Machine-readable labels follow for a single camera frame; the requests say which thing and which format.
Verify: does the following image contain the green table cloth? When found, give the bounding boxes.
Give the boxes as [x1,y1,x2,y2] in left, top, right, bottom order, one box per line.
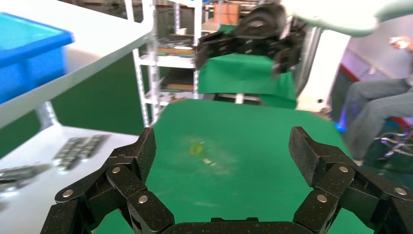
[94,98,375,234]

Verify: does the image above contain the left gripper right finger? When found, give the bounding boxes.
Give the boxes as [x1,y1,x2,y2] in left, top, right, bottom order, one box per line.
[288,126,413,234]

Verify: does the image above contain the blue plastic bin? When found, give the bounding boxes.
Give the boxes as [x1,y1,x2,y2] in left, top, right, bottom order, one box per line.
[0,12,75,105]

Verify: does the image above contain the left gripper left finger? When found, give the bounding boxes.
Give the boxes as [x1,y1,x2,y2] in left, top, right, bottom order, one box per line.
[40,127,175,234]

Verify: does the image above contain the draped green cloth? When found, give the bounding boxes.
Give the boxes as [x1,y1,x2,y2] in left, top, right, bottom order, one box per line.
[197,53,298,109]

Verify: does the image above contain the white flat board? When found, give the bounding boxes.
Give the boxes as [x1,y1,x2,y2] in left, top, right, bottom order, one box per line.
[0,124,139,234]

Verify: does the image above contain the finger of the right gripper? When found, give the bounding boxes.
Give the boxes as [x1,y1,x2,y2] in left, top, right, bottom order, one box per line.
[261,31,306,79]
[195,30,259,70]

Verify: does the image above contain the white storage rack shelves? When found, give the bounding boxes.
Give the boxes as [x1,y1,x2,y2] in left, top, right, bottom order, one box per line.
[138,29,198,101]

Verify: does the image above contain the brown cardboard box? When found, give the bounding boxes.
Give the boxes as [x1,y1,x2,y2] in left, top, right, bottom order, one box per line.
[214,3,241,25]

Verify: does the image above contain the white slotted rack post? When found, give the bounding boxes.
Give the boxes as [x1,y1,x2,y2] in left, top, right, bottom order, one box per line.
[192,0,204,100]
[124,0,162,127]

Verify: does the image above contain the seated person grey trousers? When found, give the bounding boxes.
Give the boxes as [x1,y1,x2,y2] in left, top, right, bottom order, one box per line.
[335,32,413,162]

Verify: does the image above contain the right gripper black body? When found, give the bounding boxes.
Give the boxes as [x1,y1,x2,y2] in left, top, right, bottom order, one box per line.
[237,3,288,38]

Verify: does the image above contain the grey ribbed rail part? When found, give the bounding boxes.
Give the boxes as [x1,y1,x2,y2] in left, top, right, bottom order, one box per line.
[53,137,85,162]
[82,135,111,159]
[61,136,99,170]

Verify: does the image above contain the shiny metal rail part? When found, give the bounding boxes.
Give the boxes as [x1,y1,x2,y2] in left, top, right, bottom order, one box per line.
[0,175,36,194]
[0,163,52,182]

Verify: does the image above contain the chrome chair frame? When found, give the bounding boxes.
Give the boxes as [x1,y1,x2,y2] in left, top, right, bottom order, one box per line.
[375,129,413,162]

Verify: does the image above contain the white metal shelf board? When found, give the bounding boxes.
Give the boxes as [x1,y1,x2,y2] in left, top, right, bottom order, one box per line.
[0,0,154,130]

